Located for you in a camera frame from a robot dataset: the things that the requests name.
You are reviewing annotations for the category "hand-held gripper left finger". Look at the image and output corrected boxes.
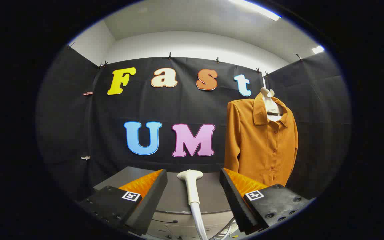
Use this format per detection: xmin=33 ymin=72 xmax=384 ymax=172
xmin=78 ymin=169 xmax=168 ymax=236

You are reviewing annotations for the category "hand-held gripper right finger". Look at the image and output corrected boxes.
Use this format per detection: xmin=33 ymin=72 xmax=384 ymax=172
xmin=219 ymin=168 xmax=311 ymax=235

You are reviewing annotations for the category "white garment steamer head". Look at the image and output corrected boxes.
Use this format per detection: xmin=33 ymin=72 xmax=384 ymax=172
xmin=177 ymin=169 xmax=203 ymax=205

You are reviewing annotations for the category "orange button shirt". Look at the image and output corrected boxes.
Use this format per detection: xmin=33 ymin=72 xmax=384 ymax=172
xmin=224 ymin=92 xmax=299 ymax=187

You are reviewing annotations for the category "black backdrop cloth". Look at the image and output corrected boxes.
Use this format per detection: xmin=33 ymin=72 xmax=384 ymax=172
xmin=35 ymin=45 xmax=352 ymax=200

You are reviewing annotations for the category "white mannequin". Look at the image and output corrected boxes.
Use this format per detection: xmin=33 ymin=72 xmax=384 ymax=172
xmin=260 ymin=87 xmax=283 ymax=121

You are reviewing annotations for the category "row of black clips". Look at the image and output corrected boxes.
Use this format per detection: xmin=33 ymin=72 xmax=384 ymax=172
xmin=67 ymin=42 xmax=304 ymax=79

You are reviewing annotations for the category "long ceiling light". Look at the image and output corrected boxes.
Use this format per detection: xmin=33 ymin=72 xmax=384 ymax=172
xmin=229 ymin=0 xmax=282 ymax=21

